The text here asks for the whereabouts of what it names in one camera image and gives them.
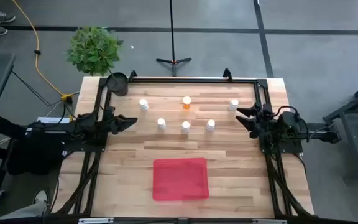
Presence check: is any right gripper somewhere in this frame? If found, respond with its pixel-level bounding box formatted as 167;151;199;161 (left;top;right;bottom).
235;104;275;139

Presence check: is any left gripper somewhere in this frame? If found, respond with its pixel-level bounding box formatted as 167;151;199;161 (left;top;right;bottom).
103;106;138;135

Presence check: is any red plastic basket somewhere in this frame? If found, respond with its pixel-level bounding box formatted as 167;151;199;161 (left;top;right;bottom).
152;157;210;202

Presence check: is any black plant pot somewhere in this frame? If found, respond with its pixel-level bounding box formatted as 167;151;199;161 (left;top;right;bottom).
105;72;129;97

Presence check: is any white label box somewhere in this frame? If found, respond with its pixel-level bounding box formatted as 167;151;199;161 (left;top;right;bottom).
37;116;71;126

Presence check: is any green leafy plant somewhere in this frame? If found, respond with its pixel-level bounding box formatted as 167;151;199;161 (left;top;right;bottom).
66;26;124;77

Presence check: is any black bag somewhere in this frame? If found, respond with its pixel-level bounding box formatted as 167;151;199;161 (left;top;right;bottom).
7;123;65;175

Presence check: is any black tripod stand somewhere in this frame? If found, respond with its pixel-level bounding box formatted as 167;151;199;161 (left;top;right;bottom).
155;0;193;77

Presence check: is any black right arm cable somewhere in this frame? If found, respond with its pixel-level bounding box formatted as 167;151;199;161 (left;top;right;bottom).
274;105;301;126

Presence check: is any black metal table frame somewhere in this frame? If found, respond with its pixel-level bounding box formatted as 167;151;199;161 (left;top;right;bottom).
54;68;315;218

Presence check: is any yellow power cable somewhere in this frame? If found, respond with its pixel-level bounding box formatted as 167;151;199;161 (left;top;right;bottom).
11;0;74;104

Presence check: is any silver metal bracket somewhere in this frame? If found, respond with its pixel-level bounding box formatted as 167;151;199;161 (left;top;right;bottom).
252;218;288;224
78;217;115;224

